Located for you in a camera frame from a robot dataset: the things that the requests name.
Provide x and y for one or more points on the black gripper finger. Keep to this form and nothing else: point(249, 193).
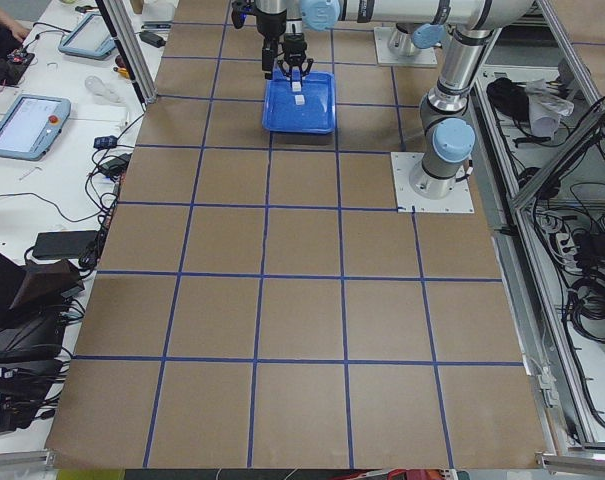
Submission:
point(303, 72)
point(288, 75)

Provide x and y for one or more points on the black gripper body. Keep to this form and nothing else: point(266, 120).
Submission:
point(295, 51)

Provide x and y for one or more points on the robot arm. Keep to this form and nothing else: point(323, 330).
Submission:
point(270, 18)
point(465, 30)

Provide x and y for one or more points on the blue plastic tray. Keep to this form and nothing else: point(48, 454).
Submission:
point(316, 116)

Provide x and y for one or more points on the black power adapter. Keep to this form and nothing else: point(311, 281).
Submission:
point(152, 39)

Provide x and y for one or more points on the clear plastic bottle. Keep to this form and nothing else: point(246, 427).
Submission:
point(97, 87)

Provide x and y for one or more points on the teach pendant far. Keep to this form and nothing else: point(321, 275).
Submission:
point(89, 39)

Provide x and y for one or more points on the teach pendant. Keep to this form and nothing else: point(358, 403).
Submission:
point(89, 39)
point(31, 125)

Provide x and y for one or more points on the teach pendant near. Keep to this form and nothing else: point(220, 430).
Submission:
point(31, 125)

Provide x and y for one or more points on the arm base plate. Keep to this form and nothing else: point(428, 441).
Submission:
point(395, 47)
point(417, 192)

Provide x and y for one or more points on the aluminium frame post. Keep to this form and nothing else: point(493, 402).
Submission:
point(122, 32)

